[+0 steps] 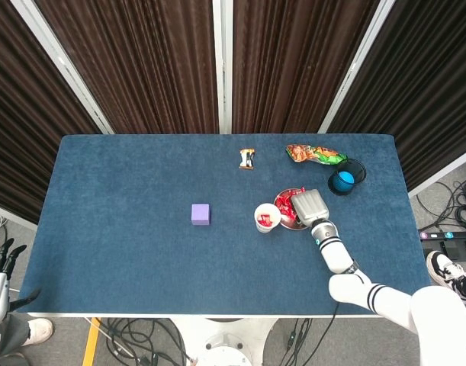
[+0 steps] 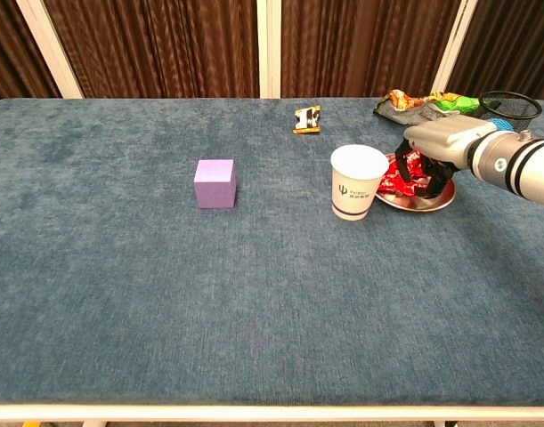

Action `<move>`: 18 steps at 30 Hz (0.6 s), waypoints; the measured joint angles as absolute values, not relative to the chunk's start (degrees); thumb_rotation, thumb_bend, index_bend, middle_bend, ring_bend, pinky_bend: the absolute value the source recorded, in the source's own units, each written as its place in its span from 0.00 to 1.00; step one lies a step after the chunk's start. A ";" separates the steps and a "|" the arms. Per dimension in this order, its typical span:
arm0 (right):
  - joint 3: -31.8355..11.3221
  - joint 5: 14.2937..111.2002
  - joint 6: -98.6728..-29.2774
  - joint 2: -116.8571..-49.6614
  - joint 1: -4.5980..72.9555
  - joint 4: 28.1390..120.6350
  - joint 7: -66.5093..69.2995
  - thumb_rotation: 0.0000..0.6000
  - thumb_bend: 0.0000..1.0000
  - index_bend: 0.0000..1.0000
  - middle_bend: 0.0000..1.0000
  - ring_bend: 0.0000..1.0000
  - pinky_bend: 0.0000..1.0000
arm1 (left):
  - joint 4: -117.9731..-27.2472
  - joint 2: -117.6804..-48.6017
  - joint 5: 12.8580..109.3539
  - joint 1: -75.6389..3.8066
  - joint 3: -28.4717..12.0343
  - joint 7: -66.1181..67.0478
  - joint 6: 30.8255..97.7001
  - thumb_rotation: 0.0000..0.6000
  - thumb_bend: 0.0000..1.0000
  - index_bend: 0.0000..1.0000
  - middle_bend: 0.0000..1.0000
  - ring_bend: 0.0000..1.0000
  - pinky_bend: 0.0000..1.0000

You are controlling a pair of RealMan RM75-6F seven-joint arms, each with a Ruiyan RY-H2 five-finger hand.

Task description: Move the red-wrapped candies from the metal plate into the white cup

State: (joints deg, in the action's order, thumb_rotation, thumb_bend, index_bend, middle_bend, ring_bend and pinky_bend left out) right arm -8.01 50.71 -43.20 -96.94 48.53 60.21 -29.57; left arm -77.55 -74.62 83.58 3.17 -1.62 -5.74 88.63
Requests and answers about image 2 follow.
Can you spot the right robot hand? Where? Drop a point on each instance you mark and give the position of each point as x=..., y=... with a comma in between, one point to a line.
x=445, y=138

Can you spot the black mesh pen holder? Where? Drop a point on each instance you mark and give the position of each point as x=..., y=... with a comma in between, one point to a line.
x=512, y=111

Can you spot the purple foam cube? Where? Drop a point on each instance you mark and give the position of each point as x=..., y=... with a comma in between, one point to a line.
x=214, y=184

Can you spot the round steel plate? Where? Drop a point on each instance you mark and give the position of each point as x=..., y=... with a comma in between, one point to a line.
x=405, y=204

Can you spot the orange green chips bag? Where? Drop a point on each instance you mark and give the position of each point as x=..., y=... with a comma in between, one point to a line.
x=414, y=107

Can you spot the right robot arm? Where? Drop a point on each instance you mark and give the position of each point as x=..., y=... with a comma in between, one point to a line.
x=516, y=166

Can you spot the brown pleated partition panel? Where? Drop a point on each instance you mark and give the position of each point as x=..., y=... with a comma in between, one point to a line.
x=9, y=53
x=512, y=44
x=164, y=44
x=365, y=44

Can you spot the blue ball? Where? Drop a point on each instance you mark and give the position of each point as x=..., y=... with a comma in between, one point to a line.
x=503, y=125

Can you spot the small orange black snack packet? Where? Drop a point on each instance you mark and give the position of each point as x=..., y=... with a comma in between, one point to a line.
x=307, y=120

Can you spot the white partition post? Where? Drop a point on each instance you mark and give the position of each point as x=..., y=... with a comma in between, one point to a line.
x=454, y=44
x=49, y=49
x=262, y=44

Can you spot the blue tablecloth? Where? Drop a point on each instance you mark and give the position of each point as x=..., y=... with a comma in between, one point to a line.
x=164, y=289

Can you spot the red candy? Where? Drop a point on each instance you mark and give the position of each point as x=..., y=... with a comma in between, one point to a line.
x=415, y=160
x=393, y=166
x=409, y=187
x=391, y=184

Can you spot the white table frame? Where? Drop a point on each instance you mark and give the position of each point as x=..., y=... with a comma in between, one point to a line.
x=271, y=413

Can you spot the white paper cup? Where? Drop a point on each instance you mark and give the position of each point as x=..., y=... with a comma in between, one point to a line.
x=356, y=195

